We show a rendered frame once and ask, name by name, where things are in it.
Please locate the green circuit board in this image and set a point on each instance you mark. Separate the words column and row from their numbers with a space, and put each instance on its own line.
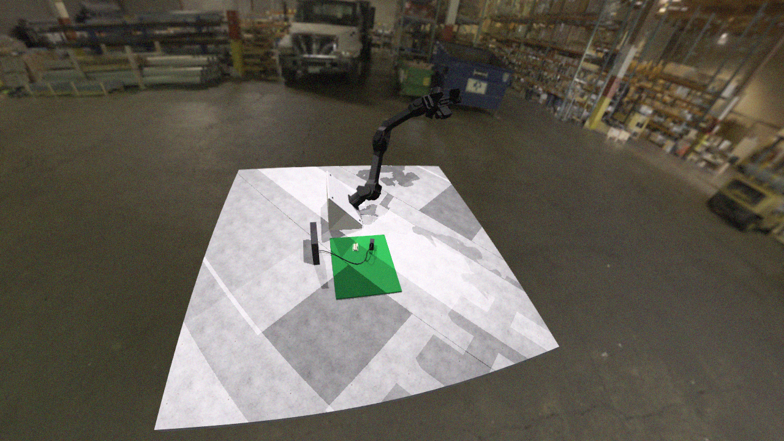
column 375, row 276

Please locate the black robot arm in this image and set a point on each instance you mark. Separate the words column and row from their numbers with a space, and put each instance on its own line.
column 372, row 189

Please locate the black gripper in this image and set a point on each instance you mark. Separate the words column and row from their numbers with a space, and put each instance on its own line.
column 431, row 101

